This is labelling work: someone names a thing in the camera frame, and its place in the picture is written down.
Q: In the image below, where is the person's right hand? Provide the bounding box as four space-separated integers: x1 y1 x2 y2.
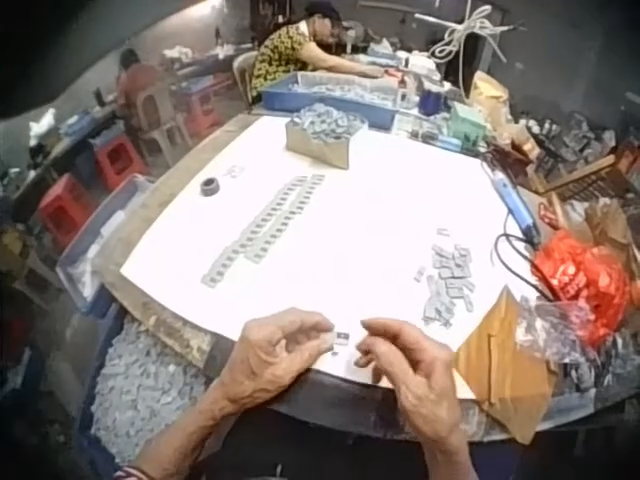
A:
353 317 467 444

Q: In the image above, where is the person's left hand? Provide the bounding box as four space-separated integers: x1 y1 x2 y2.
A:
218 306 337 409

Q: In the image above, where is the brown paper envelope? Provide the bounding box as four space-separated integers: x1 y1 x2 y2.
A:
451 286 560 447

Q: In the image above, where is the pile of loose grey parts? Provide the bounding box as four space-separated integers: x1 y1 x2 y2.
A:
413 227 477 332

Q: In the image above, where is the heap of grey parts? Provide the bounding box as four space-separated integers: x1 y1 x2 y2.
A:
91 318 212 465

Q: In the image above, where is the row of grey plastic parts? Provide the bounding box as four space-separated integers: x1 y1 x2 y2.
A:
200 172 327 289

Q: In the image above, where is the clear plastic bag of parts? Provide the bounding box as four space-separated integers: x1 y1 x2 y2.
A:
516 293 612 392

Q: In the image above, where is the white paper sheet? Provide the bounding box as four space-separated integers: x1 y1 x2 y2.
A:
119 114 522 401

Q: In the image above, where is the red plastic bag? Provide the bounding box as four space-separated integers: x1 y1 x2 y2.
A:
531 231 634 347

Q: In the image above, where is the cardboard box of grey parts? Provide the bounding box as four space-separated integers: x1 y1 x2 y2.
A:
284 102 369 172

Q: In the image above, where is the crumpled brown paper bag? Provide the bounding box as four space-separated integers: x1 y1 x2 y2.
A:
583 198 637 262

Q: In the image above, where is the red plastic stool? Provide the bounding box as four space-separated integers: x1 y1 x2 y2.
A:
183 88 225 140
36 173 97 252
93 133 150 192

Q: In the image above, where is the wooden crate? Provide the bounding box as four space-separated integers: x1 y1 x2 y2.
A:
528 153 640 203

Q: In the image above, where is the green box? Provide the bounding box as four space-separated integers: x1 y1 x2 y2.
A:
448 101 490 150

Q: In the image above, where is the beige plastic chair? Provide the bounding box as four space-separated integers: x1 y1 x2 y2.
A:
133 81 194 167

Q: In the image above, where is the blue tray of grey parts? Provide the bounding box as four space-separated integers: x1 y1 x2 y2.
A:
259 70 402 132

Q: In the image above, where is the dark blue container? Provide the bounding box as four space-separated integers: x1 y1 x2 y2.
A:
418 88 447 117

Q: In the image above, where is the pile of black parts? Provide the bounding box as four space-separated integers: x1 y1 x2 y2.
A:
518 111 617 167

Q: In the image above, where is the white plastic chair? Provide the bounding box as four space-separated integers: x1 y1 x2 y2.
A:
231 51 262 107

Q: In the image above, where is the cluttered work table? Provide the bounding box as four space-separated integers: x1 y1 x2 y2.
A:
162 41 261 79

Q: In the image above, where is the white cloth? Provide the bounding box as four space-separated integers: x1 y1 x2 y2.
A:
26 106 60 142

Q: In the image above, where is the black cable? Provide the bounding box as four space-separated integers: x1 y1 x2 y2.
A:
491 231 557 303

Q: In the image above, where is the blue handled electric tool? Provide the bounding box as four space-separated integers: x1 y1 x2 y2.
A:
486 166 544 249

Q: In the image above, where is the white rope coil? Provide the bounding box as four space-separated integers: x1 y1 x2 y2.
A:
428 3 515 65

